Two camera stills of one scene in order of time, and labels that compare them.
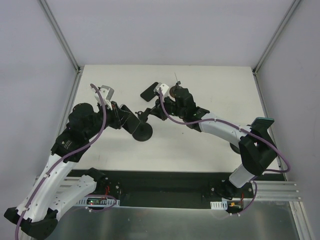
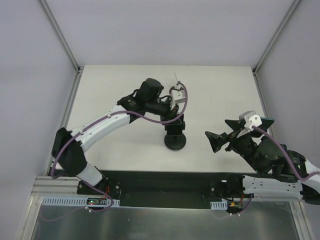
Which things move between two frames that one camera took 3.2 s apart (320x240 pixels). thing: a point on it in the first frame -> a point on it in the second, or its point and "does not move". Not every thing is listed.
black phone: x=262 y=123 does not move
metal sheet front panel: x=275 y=220 does not move
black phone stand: x=144 y=130 -> x=175 y=140
